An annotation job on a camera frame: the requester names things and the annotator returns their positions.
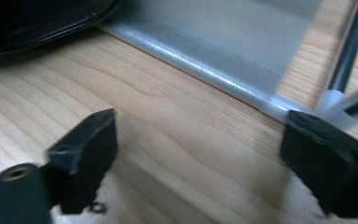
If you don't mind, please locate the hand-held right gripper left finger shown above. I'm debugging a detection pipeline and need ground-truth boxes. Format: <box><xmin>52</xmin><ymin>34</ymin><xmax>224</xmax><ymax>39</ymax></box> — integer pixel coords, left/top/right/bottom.
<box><xmin>45</xmin><ymin>107</ymin><xmax>118</xmax><ymax>216</ymax></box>

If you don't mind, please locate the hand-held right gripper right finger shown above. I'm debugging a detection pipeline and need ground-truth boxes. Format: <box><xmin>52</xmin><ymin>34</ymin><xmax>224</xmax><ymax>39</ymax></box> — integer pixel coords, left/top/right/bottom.
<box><xmin>279</xmin><ymin>109</ymin><xmax>358</xmax><ymax>219</ymax></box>

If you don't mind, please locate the grey fabric sheet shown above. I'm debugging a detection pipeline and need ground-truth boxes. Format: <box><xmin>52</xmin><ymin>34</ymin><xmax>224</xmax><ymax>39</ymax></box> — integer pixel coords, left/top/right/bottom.
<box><xmin>97</xmin><ymin>0</ymin><xmax>358</xmax><ymax>132</ymax></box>

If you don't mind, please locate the black round leather bag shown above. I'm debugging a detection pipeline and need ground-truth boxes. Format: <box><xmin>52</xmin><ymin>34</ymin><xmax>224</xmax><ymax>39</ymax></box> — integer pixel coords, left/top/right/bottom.
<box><xmin>0</xmin><ymin>0</ymin><xmax>124</xmax><ymax>59</ymax></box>

